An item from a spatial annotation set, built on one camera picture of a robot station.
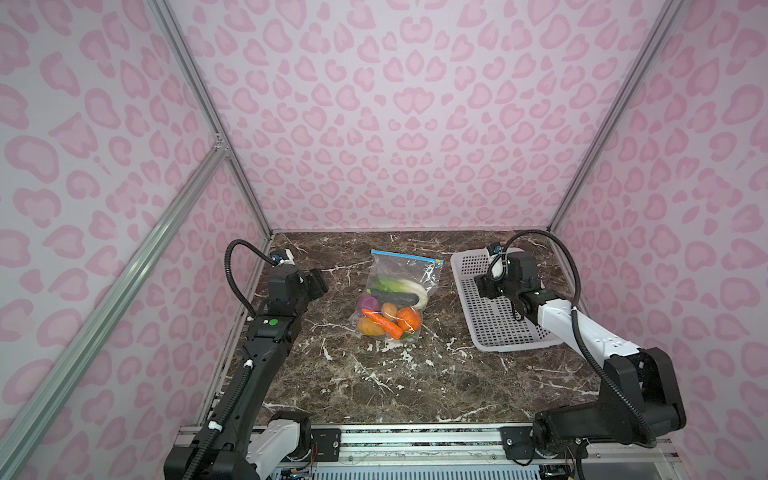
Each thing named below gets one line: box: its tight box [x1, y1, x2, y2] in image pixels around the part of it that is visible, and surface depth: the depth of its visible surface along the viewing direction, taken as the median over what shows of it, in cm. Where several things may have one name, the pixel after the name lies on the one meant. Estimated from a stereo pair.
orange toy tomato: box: [397, 307, 422, 332], surface depth 89 cm
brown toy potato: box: [381, 302, 399, 318], surface depth 92 cm
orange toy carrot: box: [362, 308, 404, 340], surface depth 89 cm
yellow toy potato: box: [358, 316, 386, 336], surface depth 90 cm
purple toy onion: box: [359, 294, 381, 312], surface depth 92 cm
